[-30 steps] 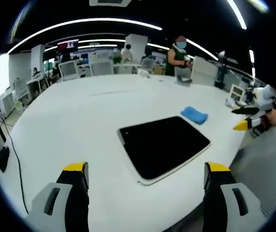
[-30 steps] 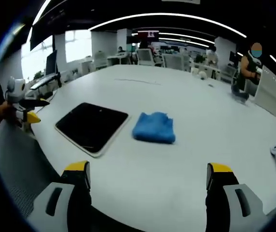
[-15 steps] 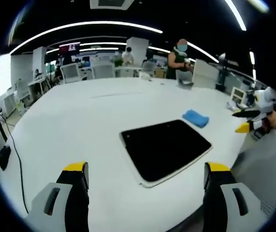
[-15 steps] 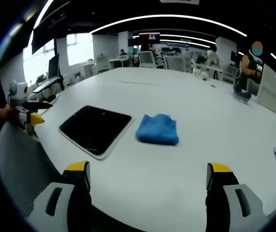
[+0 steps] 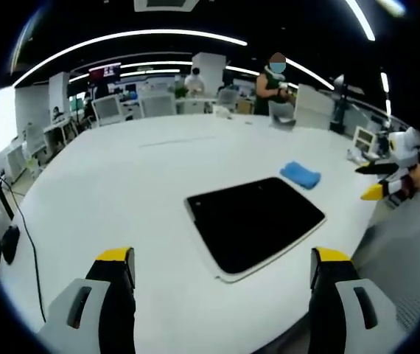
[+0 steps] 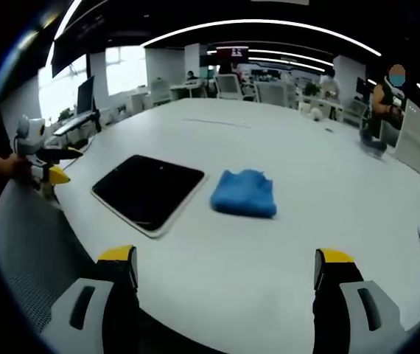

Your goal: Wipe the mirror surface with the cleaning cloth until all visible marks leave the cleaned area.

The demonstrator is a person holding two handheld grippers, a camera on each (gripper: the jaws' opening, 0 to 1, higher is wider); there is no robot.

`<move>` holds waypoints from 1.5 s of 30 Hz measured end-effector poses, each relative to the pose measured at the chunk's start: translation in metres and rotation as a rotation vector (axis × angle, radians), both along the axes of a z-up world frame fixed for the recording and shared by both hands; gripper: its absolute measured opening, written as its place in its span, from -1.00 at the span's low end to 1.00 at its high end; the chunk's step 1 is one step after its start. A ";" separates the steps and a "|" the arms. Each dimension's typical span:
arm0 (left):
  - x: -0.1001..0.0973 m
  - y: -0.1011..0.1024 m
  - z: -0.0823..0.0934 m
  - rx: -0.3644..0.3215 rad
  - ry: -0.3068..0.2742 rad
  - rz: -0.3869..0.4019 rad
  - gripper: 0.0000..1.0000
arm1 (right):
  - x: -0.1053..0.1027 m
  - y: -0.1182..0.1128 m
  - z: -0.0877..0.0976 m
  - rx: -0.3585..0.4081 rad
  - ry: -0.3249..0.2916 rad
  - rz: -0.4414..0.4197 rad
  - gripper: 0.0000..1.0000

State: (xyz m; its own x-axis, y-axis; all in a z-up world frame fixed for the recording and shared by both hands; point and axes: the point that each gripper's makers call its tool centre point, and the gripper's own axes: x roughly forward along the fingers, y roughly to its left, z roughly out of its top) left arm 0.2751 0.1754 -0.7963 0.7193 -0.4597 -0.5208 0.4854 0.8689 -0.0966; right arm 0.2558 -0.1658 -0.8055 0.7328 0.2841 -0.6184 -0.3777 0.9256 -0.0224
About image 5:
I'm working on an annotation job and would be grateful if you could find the black stand with lamp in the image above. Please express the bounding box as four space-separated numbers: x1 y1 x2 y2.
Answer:
329 73 348 134

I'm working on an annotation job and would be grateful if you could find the white mesh office chair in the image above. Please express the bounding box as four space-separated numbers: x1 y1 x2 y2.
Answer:
217 88 239 112
139 94 178 118
91 94 123 127

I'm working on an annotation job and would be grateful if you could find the person's grey clothing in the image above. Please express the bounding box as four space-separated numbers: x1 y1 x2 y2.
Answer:
349 191 420 333

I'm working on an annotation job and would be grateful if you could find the white framed panel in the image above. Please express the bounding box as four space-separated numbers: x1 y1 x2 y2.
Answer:
353 125 377 150

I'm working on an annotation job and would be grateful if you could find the red wall screen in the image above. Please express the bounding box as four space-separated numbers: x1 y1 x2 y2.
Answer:
88 63 122 83

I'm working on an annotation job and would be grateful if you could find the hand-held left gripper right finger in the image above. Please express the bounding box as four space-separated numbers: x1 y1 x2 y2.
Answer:
309 246 406 354

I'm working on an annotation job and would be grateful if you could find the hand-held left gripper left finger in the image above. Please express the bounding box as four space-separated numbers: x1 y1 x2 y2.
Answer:
36 246 137 354

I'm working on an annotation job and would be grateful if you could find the long curved ceiling light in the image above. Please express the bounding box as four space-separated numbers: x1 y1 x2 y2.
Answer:
12 29 249 88

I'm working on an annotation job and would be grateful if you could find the small white object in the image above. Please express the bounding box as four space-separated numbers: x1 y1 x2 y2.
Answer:
212 105 234 119

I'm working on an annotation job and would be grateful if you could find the black cable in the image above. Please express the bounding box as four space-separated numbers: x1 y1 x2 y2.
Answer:
0 176 47 322

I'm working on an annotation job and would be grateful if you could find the black stand base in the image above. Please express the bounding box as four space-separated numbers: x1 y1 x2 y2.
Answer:
1 224 21 266

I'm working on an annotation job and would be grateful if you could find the ceiling air vent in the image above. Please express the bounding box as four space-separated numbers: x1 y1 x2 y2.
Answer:
133 0 200 13

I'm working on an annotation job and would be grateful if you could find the blue cleaning cloth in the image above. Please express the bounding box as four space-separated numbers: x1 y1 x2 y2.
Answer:
279 160 322 191

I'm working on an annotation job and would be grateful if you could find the grey laptop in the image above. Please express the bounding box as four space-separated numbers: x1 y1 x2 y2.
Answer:
268 101 298 131

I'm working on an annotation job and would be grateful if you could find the black mirror with white frame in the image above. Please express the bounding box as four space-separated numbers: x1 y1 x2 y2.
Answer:
184 176 327 284

